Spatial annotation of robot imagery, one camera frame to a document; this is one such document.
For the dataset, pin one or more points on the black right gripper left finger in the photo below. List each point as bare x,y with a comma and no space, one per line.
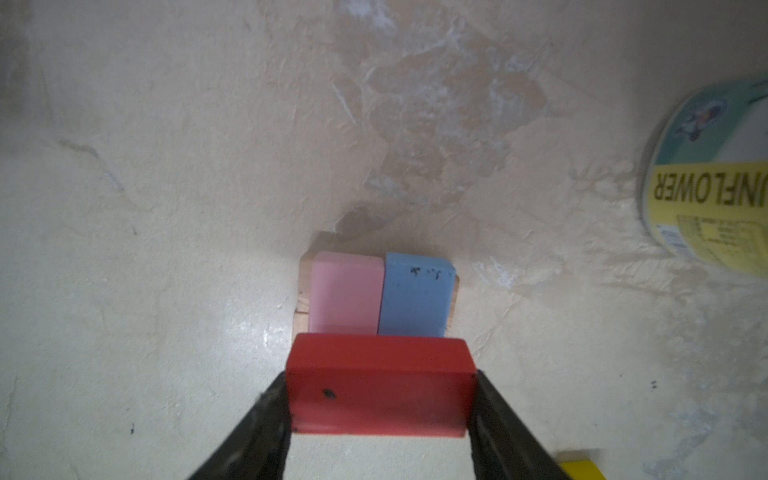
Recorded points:
257,448

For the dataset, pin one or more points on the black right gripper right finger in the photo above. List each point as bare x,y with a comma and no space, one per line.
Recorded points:
502,447

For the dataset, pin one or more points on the yellow rectangular wood block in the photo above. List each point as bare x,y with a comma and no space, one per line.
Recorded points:
582,470

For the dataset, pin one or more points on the red wood block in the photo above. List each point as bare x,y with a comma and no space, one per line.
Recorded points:
380,385

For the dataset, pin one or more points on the pink wood block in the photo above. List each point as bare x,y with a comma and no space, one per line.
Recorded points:
345,293

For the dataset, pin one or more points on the light blue wood block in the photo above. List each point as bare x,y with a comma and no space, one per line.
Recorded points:
417,295

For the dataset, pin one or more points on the natural wood block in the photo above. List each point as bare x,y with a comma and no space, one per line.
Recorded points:
301,312
453,302

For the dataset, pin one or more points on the sunflower seed can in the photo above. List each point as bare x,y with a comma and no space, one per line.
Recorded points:
704,193

